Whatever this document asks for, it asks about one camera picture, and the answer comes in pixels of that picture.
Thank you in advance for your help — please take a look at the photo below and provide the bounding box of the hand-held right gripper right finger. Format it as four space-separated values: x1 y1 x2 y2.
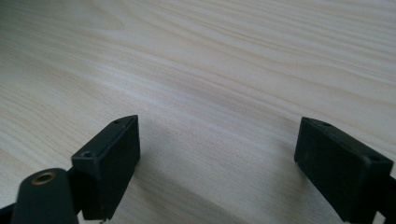
293 116 395 224

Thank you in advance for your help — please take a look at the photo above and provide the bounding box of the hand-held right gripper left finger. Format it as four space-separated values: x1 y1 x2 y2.
71 114 141 222

